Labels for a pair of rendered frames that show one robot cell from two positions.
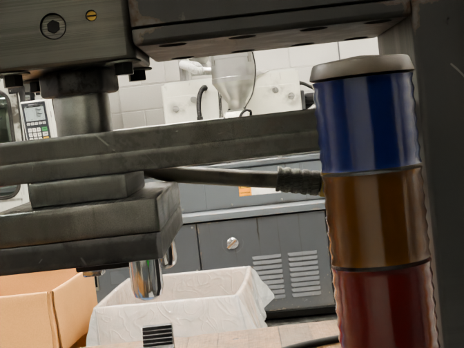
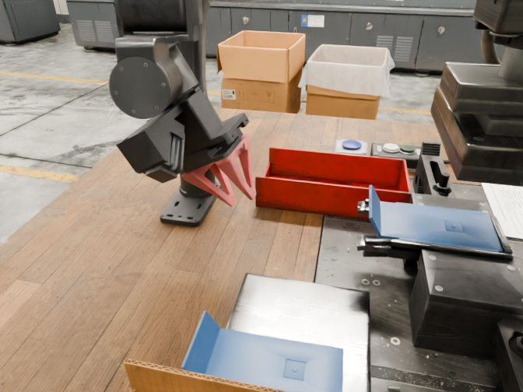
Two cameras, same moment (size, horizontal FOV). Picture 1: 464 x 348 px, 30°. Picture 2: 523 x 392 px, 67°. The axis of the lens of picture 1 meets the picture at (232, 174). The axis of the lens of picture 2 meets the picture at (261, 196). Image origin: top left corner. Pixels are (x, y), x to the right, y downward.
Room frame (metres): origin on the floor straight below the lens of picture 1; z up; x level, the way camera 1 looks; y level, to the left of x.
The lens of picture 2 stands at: (0.16, 0.26, 1.29)
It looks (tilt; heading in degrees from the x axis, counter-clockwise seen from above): 32 degrees down; 12
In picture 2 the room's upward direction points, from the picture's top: straight up
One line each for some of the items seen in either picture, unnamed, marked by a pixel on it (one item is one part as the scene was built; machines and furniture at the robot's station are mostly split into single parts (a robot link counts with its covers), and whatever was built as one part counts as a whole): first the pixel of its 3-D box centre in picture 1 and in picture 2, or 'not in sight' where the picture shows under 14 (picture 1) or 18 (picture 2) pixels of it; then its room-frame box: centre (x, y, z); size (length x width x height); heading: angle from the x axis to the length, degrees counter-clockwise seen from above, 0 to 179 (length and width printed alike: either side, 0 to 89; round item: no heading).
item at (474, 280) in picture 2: not in sight; (461, 243); (0.58, 0.09, 0.98); 0.20 x 0.10 x 0.01; 179
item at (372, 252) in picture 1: (375, 215); not in sight; (0.33, -0.05, 1.14); 0.04 x 0.04 x 0.03
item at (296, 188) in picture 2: not in sight; (331, 182); (0.78, 0.26, 0.93); 0.25 x 0.12 x 0.06; 89
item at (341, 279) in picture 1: (384, 305); not in sight; (0.33, -0.05, 1.10); 0.04 x 0.04 x 0.03
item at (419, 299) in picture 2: not in sight; (452, 269); (0.58, 0.09, 0.94); 0.20 x 0.10 x 0.07; 179
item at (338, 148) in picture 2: not in sight; (349, 158); (0.94, 0.22, 0.90); 0.07 x 0.07 x 0.06; 89
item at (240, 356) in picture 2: not in sight; (266, 358); (0.41, 0.30, 0.93); 0.15 x 0.07 x 0.03; 91
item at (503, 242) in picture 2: not in sight; (496, 241); (0.59, 0.05, 0.98); 0.07 x 0.01 x 0.03; 179
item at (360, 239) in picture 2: not in sight; (387, 246); (0.56, 0.18, 0.98); 0.07 x 0.02 x 0.01; 89
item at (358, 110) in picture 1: (366, 123); not in sight; (0.33, -0.05, 1.17); 0.04 x 0.04 x 0.03
